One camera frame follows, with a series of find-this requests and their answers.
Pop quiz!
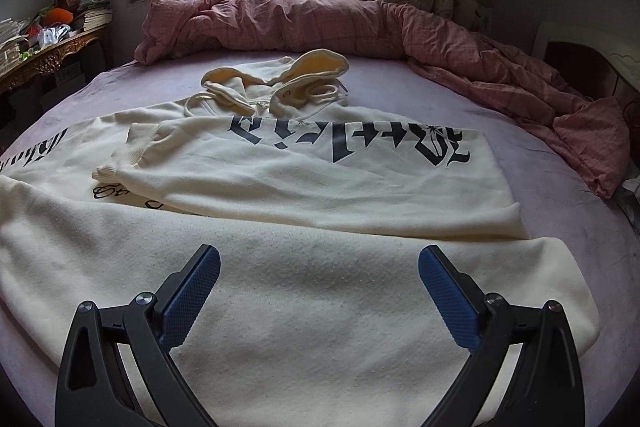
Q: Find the cream printed hoodie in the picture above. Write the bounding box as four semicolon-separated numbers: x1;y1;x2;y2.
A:
1;66;600;426

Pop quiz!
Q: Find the pink quilted duvet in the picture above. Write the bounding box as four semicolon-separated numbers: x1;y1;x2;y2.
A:
134;0;630;199

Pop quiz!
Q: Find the ornate wooden side table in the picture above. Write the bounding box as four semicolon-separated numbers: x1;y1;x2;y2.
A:
1;25;114;150

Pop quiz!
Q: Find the white wooden headboard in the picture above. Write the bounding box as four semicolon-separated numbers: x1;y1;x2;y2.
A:
533;22;639;114

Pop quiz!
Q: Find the white plastic bag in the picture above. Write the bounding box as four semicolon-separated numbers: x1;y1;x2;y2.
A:
37;24;70;49

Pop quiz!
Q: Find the orange plush toy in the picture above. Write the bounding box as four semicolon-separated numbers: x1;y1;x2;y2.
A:
42;8;74;27

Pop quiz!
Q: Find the stack of books on table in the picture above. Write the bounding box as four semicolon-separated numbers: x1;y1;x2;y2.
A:
76;6;113;31

